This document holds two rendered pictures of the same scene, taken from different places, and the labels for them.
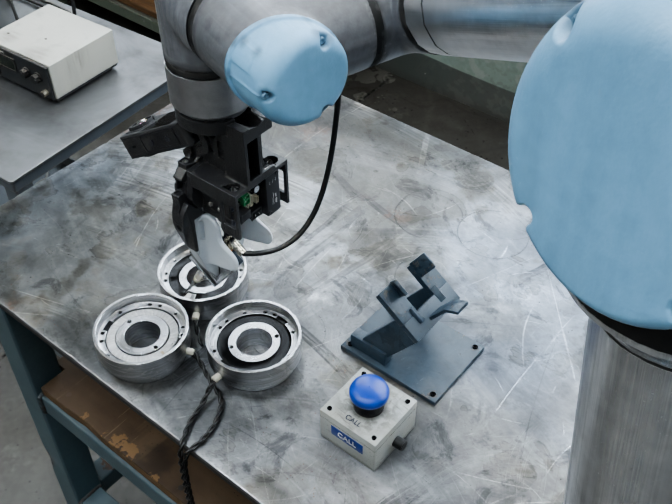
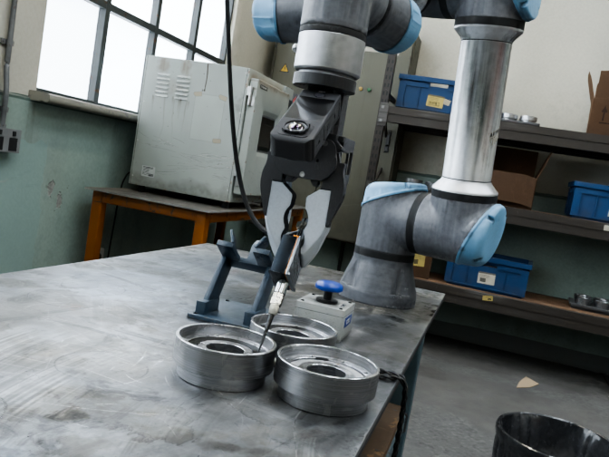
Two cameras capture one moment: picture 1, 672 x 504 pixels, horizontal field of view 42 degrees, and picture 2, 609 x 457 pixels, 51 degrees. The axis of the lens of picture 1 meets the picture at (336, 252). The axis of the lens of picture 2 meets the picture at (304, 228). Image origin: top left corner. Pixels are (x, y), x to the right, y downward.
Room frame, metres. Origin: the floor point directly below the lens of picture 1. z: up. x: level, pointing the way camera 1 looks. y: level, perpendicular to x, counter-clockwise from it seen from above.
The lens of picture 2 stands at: (0.93, 0.78, 1.03)
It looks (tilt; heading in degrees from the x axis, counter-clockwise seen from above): 5 degrees down; 247
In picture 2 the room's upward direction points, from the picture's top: 10 degrees clockwise
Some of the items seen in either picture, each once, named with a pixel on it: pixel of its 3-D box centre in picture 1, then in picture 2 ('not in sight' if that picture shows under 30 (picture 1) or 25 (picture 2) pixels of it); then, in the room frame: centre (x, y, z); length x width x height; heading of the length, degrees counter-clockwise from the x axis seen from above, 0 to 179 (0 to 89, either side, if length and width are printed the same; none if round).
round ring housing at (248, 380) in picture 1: (254, 346); (291, 341); (0.63, 0.09, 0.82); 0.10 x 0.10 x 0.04
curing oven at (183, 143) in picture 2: not in sight; (220, 138); (0.09, -2.45, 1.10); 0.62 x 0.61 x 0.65; 51
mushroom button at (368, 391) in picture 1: (368, 402); (327, 297); (0.53, -0.03, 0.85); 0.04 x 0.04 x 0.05
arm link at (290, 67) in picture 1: (287, 44); (368, 15); (0.57, 0.04, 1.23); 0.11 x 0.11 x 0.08; 34
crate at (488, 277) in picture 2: not in sight; (488, 271); (-1.85, -2.57, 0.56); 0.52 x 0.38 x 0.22; 138
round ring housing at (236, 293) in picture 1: (204, 280); (224, 356); (0.73, 0.16, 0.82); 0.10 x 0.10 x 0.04
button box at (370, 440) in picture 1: (372, 420); (325, 315); (0.53, -0.04, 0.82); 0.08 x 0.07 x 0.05; 51
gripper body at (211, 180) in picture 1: (226, 158); (318, 132); (0.64, 0.10, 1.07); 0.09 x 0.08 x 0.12; 51
